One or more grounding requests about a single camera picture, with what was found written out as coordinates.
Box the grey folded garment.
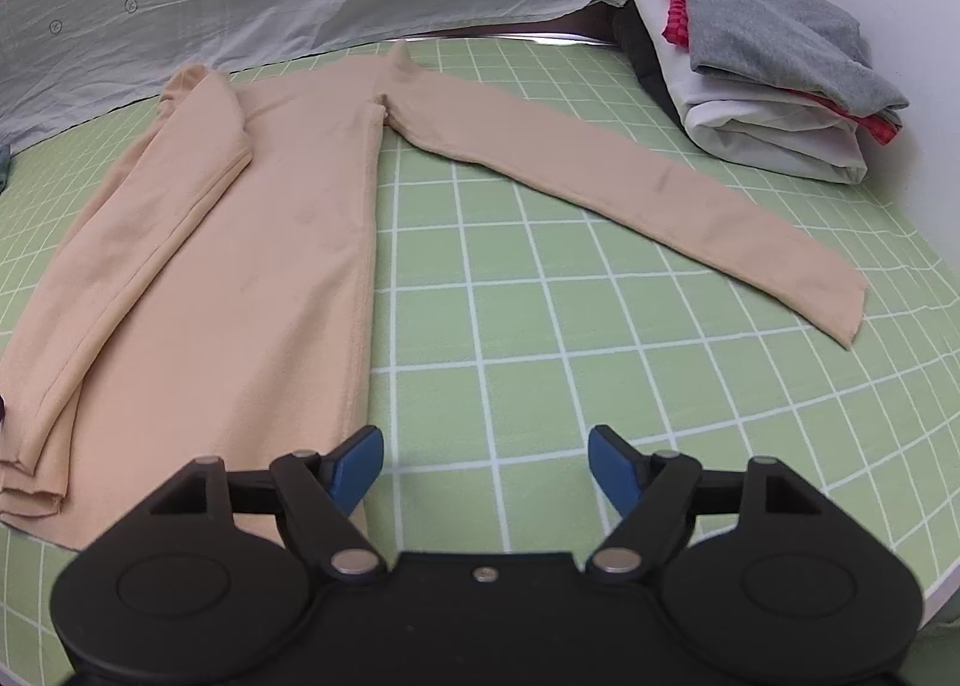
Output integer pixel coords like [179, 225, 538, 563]
[677, 0, 910, 118]

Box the black garment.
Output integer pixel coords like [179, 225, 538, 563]
[611, 2, 689, 130]

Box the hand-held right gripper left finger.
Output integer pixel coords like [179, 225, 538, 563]
[145, 424, 392, 580]

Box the green checked table mat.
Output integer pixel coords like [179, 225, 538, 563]
[0, 35, 960, 686]

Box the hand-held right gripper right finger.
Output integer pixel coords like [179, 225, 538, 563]
[583, 424, 835, 577]

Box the stack of folded clothes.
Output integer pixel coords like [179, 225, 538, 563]
[625, 0, 872, 187]

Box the red checked garment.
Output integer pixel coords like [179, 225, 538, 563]
[652, 0, 902, 147]

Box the peach long-sleeve shirt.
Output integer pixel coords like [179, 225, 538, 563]
[0, 44, 871, 553]

